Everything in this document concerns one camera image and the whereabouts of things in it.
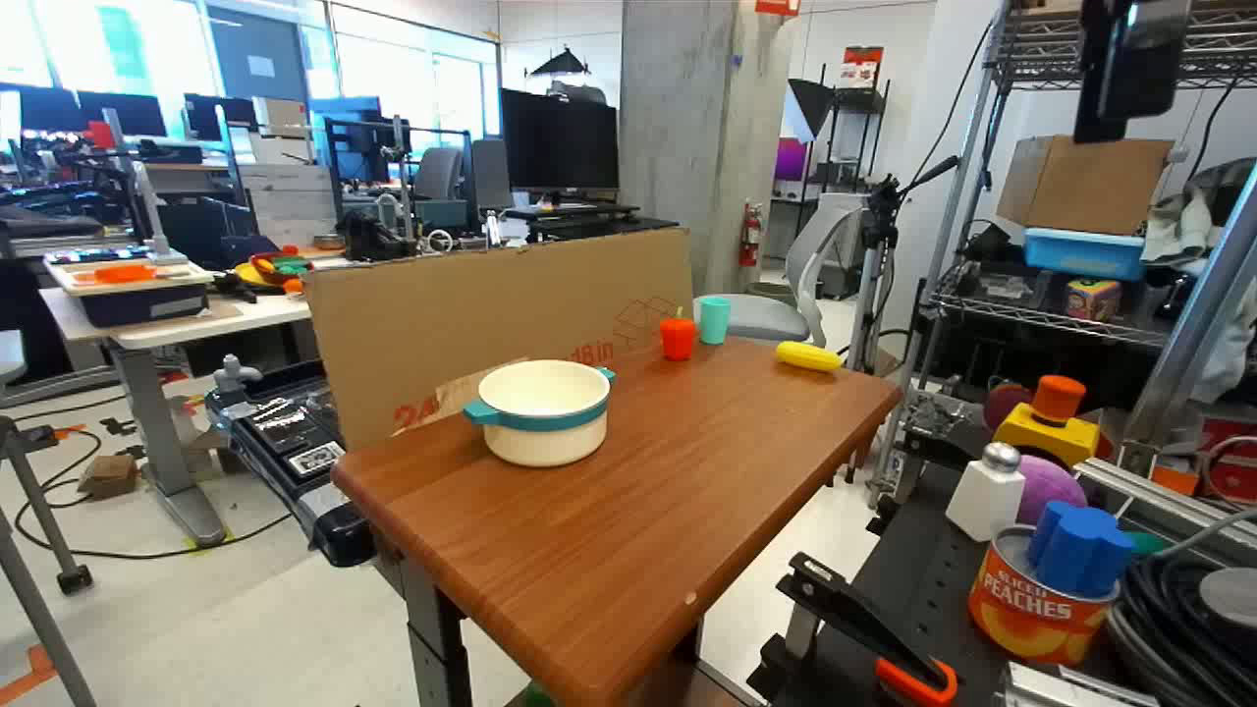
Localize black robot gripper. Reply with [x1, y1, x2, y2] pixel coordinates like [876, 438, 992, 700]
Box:
[1070, 0, 1199, 146]

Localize white bowl with teal band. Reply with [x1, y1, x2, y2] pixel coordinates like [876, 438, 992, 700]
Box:
[461, 358, 619, 471]

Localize brown cardboard box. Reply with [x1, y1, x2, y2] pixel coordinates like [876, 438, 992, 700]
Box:
[992, 135, 1177, 238]

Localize blue plastic bin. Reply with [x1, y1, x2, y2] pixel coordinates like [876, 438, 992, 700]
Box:
[1020, 224, 1152, 286]

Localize orange toy cylinder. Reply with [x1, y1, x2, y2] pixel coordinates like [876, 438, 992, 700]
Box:
[1029, 373, 1093, 428]

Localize yellow toy block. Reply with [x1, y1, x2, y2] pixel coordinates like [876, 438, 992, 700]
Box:
[990, 400, 1105, 471]

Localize purple ball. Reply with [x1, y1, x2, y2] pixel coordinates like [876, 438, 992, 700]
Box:
[1015, 453, 1093, 529]

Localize grey office chair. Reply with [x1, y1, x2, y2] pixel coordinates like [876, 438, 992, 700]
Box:
[691, 192, 876, 348]

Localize white plastic bottle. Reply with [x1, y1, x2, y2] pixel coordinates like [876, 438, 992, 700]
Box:
[944, 438, 1029, 544]

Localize blue plastic block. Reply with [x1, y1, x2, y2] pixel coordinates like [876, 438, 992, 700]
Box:
[1024, 500, 1139, 599]

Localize teal plastic cup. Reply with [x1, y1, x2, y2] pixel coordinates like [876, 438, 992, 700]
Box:
[691, 296, 736, 348]

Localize orange plastic cup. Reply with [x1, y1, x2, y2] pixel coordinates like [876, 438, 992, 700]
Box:
[655, 314, 698, 364]

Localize orange peaches can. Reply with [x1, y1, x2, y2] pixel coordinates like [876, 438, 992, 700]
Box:
[967, 522, 1125, 670]

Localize black computer monitor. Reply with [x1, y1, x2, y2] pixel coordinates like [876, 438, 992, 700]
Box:
[499, 87, 619, 200]

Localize brown cardboard panel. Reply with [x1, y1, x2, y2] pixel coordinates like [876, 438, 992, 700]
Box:
[304, 229, 698, 454]

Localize pile of colourful toys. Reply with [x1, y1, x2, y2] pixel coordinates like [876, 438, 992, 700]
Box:
[212, 245, 317, 297]

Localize black equipment with labels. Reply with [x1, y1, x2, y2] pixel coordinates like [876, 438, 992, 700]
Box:
[204, 355, 385, 568]

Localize grey tray with dark base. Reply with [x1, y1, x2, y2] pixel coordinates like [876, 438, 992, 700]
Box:
[43, 246, 216, 328]

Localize orange plate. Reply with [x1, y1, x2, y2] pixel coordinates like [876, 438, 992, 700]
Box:
[91, 259, 162, 292]

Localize white standing desk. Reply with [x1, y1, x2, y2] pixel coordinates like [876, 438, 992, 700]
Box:
[35, 286, 317, 550]

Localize brown box on floor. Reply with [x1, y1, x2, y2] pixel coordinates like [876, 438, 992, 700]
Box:
[73, 449, 144, 502]

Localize grey metal stand legs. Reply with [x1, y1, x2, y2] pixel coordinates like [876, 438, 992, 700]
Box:
[0, 412, 98, 707]

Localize aluminium frame beam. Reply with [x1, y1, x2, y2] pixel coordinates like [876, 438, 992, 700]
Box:
[1115, 163, 1257, 454]

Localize metal wire shelf rack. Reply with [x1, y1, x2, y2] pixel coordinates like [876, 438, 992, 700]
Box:
[916, 0, 1257, 437]

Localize black coiled cable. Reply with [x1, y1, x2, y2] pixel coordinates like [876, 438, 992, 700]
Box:
[1105, 555, 1257, 707]

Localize black clamp with orange handle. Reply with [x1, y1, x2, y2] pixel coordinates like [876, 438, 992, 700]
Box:
[771, 550, 967, 707]

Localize wooden table leg frame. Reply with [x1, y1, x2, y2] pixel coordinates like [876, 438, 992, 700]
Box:
[373, 544, 480, 707]

